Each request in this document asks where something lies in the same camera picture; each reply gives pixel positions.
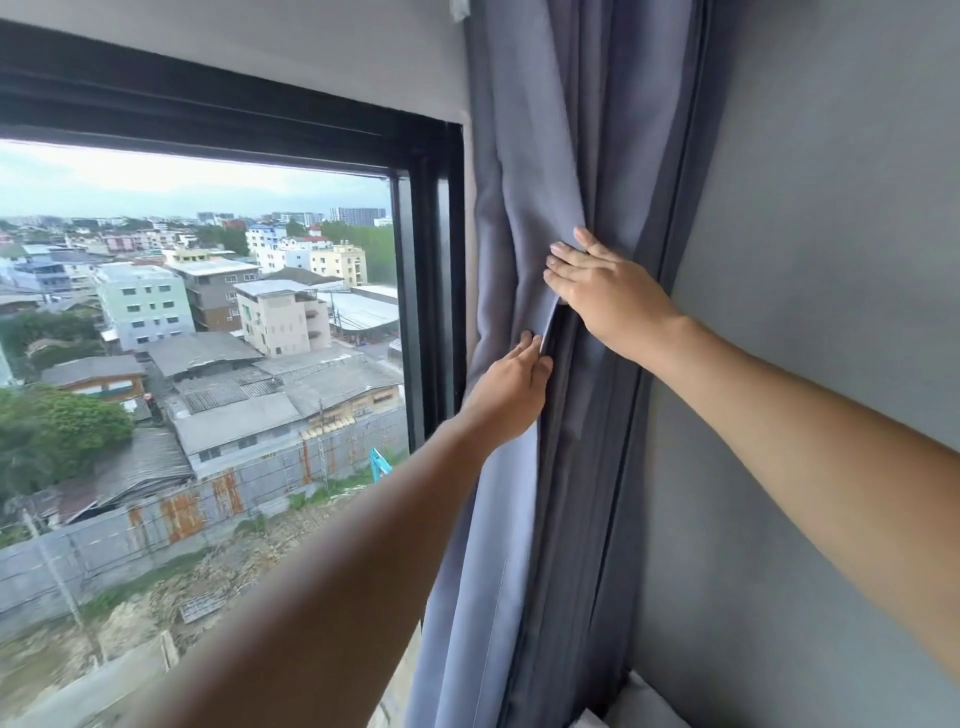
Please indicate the white pillow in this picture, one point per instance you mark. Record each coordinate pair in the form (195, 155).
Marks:
(637, 709)

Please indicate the black window frame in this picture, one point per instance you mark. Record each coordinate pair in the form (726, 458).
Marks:
(225, 120)

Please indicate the person's right middle finger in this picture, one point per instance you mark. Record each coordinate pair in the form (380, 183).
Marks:
(571, 251)

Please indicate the person's left hand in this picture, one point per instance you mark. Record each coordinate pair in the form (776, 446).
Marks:
(510, 394)

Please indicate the person's left fingers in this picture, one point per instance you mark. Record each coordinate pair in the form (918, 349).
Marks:
(534, 356)

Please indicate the person's right forearm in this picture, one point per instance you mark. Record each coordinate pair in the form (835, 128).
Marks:
(825, 457)

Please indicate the person's right little finger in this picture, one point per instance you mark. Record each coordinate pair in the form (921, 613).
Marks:
(556, 283)

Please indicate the person's left forearm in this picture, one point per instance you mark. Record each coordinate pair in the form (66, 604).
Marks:
(315, 585)

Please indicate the person's right hand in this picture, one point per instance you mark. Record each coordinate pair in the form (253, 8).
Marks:
(615, 296)

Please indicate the grey-blue curtain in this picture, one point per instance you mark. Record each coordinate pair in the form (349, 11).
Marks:
(555, 300)

